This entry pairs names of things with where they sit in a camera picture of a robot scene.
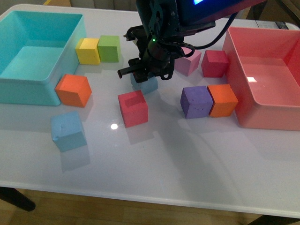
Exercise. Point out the pink plastic bin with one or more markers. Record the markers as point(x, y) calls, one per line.
point(264, 74)

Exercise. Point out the orange foam cube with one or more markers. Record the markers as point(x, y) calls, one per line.
point(224, 100)
point(74, 90)

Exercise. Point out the green foam cube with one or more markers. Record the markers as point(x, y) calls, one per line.
point(109, 48)

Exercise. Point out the cyan plastic bin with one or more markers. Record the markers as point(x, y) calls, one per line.
point(36, 50)

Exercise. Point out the dark red foam cube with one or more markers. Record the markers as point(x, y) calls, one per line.
point(214, 64)

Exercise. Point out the orange foam cube left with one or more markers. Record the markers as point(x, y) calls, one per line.
point(74, 90)

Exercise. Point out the purple foam cube near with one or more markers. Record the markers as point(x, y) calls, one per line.
point(196, 102)

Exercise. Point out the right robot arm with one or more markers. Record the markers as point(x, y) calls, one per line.
point(165, 24)

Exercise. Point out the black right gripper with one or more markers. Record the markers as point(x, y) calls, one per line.
point(156, 57)

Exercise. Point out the red foam cube centre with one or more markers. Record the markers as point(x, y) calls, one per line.
point(133, 107)

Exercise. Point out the orange foam cube right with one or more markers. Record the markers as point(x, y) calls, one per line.
point(224, 100)

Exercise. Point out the yellow foam cube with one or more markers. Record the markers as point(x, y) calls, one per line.
point(87, 51)

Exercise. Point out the table label sticker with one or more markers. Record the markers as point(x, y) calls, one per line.
point(272, 25)

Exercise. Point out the blue foam cube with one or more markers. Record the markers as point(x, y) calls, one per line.
point(67, 131)
point(145, 87)

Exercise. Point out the black table leg left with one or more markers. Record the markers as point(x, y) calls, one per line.
point(15, 198)

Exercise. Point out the pink foam cube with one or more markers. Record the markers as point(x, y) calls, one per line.
point(187, 66)

